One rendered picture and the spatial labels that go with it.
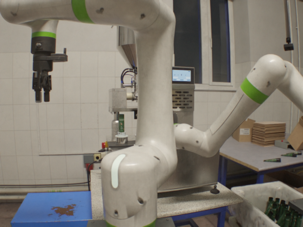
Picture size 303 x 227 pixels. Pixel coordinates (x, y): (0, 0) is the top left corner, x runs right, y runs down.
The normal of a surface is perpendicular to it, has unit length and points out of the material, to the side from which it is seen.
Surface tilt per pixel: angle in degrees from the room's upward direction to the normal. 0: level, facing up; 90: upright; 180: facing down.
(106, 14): 139
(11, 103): 90
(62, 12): 135
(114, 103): 90
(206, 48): 90
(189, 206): 0
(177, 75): 90
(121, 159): 20
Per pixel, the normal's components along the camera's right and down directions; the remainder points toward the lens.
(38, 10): -0.43, 0.64
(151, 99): -0.21, 0.05
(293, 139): -0.97, 0.02
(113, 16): -0.34, 0.88
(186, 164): 0.26, 0.07
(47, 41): 0.65, 0.06
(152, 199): 0.82, 0.04
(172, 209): 0.00, -1.00
